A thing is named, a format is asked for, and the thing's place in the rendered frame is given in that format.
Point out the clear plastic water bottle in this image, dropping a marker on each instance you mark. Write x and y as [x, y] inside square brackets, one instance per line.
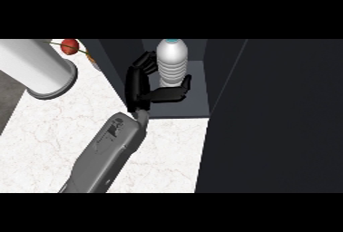
[171, 56]

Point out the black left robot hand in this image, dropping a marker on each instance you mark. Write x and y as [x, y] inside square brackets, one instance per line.
[134, 87]

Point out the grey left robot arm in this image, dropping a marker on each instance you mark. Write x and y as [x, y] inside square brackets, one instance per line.
[106, 148]

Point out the dark grey cabinet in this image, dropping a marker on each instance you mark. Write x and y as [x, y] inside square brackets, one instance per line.
[196, 99]

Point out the dark grey cabinet door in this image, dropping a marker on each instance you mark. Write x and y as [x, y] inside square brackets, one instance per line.
[276, 120]

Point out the small orange object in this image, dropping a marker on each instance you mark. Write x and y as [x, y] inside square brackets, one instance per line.
[91, 60]

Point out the white cylindrical container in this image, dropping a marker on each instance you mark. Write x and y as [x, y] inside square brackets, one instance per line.
[35, 68]

